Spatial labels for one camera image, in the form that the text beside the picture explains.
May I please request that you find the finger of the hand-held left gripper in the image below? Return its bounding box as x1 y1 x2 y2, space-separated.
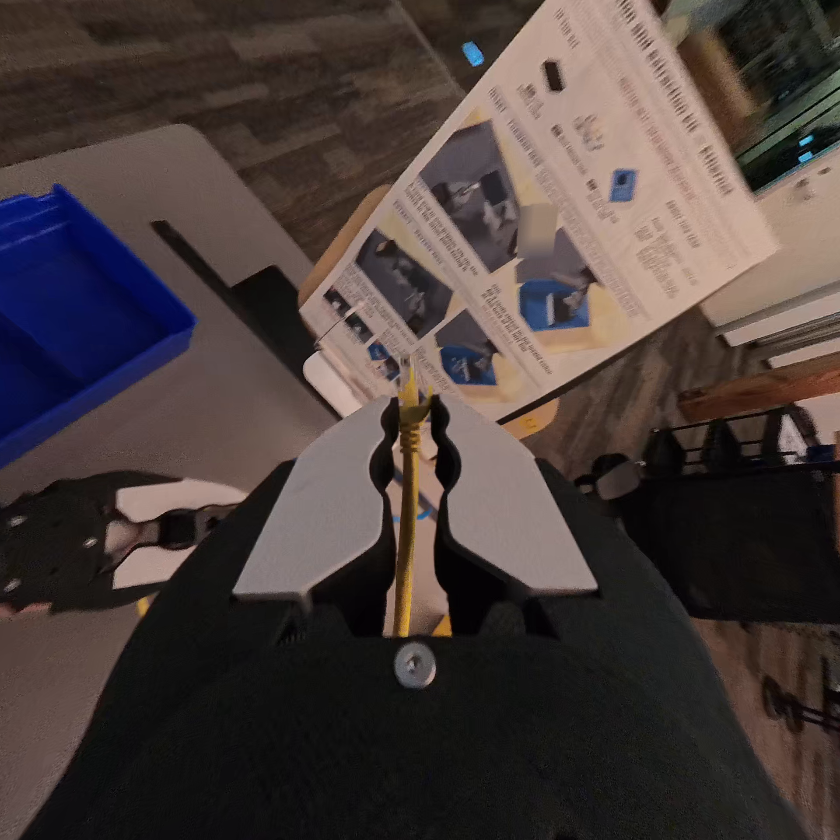
110 545 198 593
113 477 253 527

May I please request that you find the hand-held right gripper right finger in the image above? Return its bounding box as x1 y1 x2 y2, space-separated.
430 395 599 637

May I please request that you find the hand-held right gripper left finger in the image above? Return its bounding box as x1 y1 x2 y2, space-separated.
233 395 400 637

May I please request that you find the yellow ethernet cable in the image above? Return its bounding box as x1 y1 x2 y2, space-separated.
136 354 454 639

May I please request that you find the blue plastic bin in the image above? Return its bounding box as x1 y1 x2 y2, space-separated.
0 184 198 470

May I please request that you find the wooden column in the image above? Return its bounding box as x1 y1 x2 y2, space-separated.
679 357 840 421

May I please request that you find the glass partition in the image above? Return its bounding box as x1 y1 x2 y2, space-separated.
715 0 840 191

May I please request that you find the black wire trolley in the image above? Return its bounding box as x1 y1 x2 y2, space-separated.
646 407 840 473

